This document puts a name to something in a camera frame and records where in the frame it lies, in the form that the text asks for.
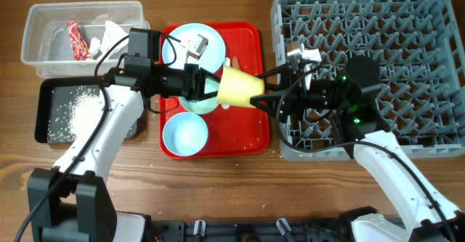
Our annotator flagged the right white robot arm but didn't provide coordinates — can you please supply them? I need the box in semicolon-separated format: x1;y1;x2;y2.
213;55;464;241

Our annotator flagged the white napkin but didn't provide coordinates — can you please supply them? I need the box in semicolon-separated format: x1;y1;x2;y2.
97;20;129;60

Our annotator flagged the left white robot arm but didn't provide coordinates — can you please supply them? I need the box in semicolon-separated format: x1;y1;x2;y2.
15;28;220;241

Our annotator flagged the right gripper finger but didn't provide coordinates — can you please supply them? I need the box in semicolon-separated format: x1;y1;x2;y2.
256;63;294;89
250;92;291;121

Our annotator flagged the orange carrot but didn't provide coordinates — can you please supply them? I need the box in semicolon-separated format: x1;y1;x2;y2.
232;57;240;70

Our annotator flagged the red snack wrapper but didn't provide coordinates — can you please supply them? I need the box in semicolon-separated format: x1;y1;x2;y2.
66;20;90;60

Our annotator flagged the mint green bowl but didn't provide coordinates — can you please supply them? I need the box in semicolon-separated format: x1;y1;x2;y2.
179;78;219;115

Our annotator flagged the pile of white rice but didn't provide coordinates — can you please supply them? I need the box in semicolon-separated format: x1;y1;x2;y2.
46;86;103;143

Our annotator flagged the light blue bowl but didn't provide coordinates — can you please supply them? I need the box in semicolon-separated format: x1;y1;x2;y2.
162;112;209;157

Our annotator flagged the white round plate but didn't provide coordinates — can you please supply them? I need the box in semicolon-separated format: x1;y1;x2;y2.
161;23;226;73

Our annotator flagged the red serving tray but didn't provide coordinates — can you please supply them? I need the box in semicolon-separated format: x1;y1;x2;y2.
158;20;271;160

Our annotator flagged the small white paper scrap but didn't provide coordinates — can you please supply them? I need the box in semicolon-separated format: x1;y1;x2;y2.
89;37;101;58

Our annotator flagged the white plastic spoon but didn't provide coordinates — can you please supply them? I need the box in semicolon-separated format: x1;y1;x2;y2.
221;57;231;110

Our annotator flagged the yellow plastic cup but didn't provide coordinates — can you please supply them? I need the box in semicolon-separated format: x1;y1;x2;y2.
217;66;264;108

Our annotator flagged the grey dishwasher rack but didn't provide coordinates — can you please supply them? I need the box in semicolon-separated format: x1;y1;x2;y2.
270;0;464;158

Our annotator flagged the clear plastic waste bin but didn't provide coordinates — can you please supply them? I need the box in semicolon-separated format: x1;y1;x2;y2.
21;1;150;78

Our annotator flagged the black waste tray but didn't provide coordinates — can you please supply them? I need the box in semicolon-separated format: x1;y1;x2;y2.
34;76;139;145

